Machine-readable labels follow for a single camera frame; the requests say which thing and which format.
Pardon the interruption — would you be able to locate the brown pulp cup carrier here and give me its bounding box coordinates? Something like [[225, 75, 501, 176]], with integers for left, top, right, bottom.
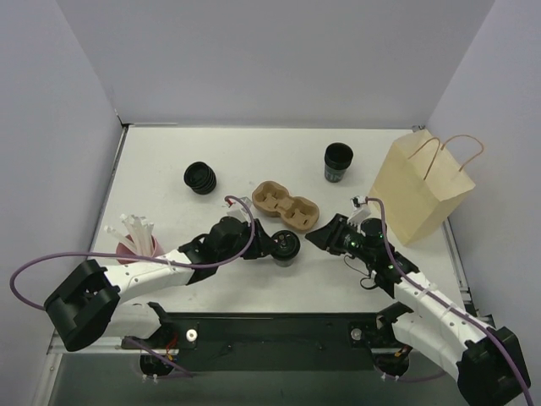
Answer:
[[252, 181, 320, 233]]

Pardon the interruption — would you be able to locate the tan paper bag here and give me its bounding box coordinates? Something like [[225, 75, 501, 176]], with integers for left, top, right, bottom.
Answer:
[[369, 129, 484, 245]]

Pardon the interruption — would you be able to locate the black paper coffee cup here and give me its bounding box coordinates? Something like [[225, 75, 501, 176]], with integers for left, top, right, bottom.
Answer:
[[271, 251, 298, 267]]

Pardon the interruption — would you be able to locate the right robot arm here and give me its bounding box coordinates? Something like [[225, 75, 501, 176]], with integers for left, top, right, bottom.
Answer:
[[306, 214, 533, 405]]

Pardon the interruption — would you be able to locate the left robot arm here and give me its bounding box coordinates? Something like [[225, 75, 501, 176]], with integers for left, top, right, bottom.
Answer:
[[44, 217, 277, 352]]

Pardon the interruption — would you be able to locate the stack of black cups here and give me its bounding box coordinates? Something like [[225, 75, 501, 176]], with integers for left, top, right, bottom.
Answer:
[[324, 142, 353, 183]]

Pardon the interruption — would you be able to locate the stack of black lids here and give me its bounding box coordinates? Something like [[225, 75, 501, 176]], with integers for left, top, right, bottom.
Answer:
[[183, 162, 217, 195]]

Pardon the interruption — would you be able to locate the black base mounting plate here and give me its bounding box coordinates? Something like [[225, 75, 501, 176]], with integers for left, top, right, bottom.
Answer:
[[139, 311, 413, 373]]

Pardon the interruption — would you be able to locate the pink straw holder cup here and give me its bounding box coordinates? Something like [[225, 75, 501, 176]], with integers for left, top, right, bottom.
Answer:
[[116, 236, 165, 265]]

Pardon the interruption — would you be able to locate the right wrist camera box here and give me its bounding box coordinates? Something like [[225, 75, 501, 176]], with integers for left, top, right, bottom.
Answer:
[[347, 195, 371, 226]]

